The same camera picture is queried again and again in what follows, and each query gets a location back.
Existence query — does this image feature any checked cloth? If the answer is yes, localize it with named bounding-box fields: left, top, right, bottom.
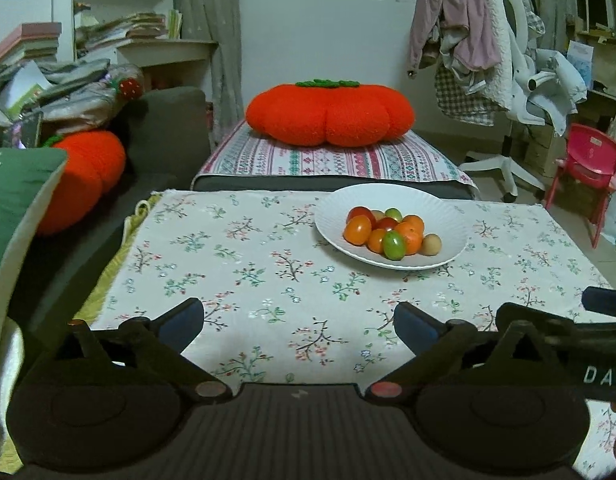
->
left=434, top=62, right=510, bottom=127

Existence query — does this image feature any white office chair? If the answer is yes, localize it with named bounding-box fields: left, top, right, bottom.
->
left=458, top=0, right=589, bottom=203

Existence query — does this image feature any wooden bookshelf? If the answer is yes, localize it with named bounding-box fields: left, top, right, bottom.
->
left=567, top=0, right=616, bottom=108

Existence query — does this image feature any pile of books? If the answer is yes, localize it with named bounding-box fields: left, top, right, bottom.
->
left=75, top=9, right=185, bottom=52

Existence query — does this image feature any green pillow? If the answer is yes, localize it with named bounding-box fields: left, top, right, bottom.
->
left=0, top=147, right=69, bottom=401

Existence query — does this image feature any grey curtain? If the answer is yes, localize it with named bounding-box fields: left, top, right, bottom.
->
left=174, top=0, right=245, bottom=147

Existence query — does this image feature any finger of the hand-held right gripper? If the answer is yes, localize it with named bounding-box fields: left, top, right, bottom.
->
left=581, top=287, right=616, bottom=321
left=494, top=302, right=589, bottom=341

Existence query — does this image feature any pile of bags and papers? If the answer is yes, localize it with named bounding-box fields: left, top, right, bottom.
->
left=0, top=59, right=147, bottom=137

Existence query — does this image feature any striped patterned cover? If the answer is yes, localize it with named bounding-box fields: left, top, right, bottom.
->
left=200, top=121, right=477, bottom=187

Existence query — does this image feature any white paper plate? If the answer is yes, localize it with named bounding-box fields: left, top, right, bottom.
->
left=314, top=183, right=469, bottom=270

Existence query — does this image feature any yellow-green fringed cloth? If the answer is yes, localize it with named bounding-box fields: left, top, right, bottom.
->
left=0, top=194, right=163, bottom=473

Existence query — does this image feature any white wall shelf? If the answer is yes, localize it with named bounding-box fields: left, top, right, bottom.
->
left=115, top=38, right=219, bottom=69

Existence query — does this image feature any pink jacket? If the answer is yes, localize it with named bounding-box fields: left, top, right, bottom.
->
left=406, top=0, right=505, bottom=75

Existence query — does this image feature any stack of pink books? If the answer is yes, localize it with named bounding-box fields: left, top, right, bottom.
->
left=0, top=22, right=63, bottom=68

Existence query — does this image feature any white fleece garment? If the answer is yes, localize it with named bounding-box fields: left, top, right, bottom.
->
left=480, top=0, right=529, bottom=111

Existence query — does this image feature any strawberry plush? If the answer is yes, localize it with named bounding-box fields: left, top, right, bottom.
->
left=118, top=76, right=145, bottom=100

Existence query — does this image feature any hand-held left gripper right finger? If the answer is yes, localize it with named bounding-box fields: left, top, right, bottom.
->
left=364, top=302, right=541, bottom=404

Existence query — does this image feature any pink plastic child chair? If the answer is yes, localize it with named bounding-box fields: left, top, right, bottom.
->
left=544, top=122, right=616, bottom=249

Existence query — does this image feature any orange pumpkin cushion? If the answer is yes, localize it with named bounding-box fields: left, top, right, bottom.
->
left=35, top=130, right=128, bottom=237
left=245, top=79, right=416, bottom=148

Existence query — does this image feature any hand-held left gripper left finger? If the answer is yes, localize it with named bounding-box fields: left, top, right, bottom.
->
left=68, top=297, right=235, bottom=403

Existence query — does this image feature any floral white tablecloth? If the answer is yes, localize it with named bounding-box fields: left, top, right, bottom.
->
left=95, top=189, right=616, bottom=480

